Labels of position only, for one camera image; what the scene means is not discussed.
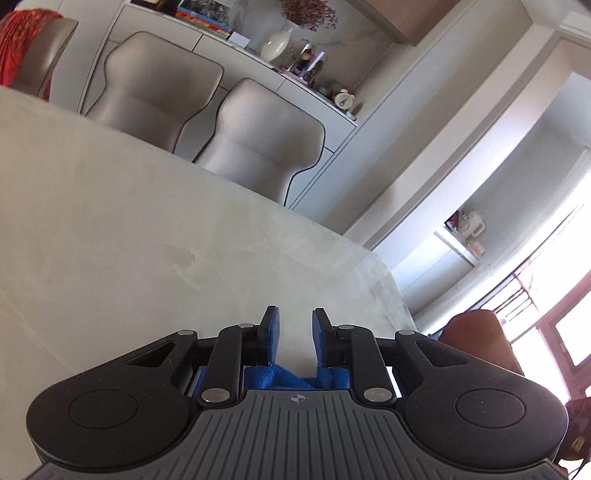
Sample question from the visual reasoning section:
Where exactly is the blue microfiber towel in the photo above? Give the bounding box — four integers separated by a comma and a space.
192, 362, 352, 399

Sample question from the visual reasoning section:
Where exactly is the red patterned cloth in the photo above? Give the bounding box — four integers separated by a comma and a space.
1, 9, 63, 88

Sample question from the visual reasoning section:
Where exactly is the beige chair middle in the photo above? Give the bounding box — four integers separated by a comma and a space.
86, 31, 224, 153

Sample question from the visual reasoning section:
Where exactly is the white ceramic vase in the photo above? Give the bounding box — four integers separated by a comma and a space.
259, 28, 293, 63

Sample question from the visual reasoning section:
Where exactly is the beige chair with red cloth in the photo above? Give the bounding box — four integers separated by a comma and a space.
10, 18, 79, 100

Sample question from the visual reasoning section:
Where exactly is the white sideboard cabinet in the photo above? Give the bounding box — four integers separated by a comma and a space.
80, 2, 356, 210

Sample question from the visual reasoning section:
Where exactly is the stack of books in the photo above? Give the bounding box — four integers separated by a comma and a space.
174, 0, 231, 39

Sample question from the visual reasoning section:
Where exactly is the small alarm clock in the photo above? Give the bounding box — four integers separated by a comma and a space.
334, 89, 355, 111

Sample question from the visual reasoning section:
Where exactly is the beige chair right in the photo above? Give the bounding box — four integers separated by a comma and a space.
194, 78, 325, 205

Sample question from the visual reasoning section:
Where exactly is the photo frame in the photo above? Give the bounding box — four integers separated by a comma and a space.
290, 48, 328, 84

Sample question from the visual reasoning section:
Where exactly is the white electric kettle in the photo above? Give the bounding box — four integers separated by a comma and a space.
459, 210, 486, 240

